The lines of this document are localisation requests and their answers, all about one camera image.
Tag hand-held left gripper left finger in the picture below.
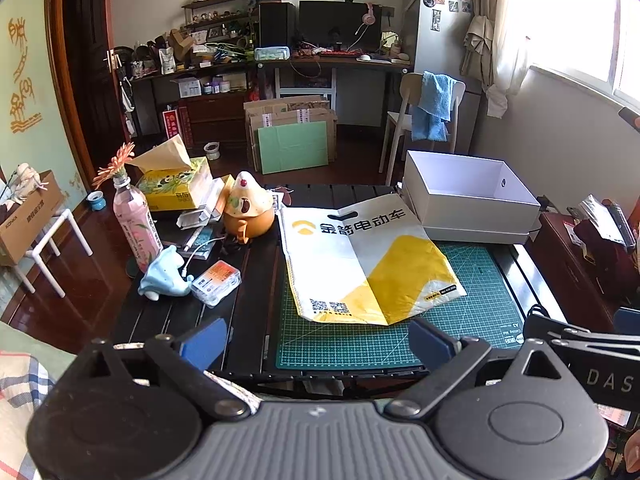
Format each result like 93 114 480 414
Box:
70 317 251 421

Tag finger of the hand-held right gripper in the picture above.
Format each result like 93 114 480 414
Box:
524 312 618 353

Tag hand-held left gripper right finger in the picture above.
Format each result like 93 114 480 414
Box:
385 317 571 418

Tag white yellow shopping bag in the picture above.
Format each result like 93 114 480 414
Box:
277 194 468 327

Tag green cutting mat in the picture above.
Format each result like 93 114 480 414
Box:
276 240 526 372

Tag clear plastic box orange label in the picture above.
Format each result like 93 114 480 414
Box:
191 260 242 308

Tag dark red wooden cabinet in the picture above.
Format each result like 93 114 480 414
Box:
527 210 640 321

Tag light blue elephant toy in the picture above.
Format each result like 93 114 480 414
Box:
137 245 195 301

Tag dark red clothing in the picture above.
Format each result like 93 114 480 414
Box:
572 217 636 281

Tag silver foil packet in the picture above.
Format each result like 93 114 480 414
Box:
177 207 211 231

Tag orange teapot with cream lid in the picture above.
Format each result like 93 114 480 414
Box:
221 171 277 245

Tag pink drink bottle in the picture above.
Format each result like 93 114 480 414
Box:
112 177 163 273

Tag white cardboard box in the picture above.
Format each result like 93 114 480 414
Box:
402 150 542 231

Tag yellow tissue box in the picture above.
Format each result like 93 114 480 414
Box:
127 135 213 211

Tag white pipe stand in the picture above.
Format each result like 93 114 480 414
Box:
10 207 93 296

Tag plaid cloth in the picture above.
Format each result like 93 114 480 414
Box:
0 350 56 480

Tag orange artificial flower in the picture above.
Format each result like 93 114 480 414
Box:
92 142 136 191

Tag green board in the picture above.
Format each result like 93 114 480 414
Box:
256 122 329 175

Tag brown cardboard box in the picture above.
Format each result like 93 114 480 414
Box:
0 170 66 266

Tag red sign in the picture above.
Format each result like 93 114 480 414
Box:
162 107 191 146

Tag white chair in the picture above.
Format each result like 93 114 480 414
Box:
378 72 468 186

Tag cluttered dark shelf unit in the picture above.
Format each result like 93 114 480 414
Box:
115 0 261 146

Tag blue towel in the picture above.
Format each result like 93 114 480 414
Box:
411 71 458 143

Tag stack of flattened cardboard boxes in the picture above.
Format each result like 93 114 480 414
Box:
243 95 338 173

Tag white plush toy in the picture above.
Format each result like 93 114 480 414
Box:
0 162 41 206

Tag cream curtain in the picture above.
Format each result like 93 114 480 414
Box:
487 0 541 118

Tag beige hanging coat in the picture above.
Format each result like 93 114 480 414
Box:
461 15 496 78

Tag grey fridge with magnets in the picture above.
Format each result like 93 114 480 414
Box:
402 0 483 111

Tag dark wooden desk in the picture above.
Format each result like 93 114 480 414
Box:
255 55 413 126

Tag bright window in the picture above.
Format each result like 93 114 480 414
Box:
525 0 640 106

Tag dark wooden door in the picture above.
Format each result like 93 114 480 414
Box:
45 0 131 171

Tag black computer tower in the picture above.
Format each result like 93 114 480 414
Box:
258 2 297 51

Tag pink headphones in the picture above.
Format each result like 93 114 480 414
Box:
356 2 377 36

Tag black computer monitor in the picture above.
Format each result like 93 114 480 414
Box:
298 0 383 53

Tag white cable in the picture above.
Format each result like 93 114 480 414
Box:
181 237 220 275

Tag gold wall decal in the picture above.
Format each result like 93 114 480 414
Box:
7 15 43 133

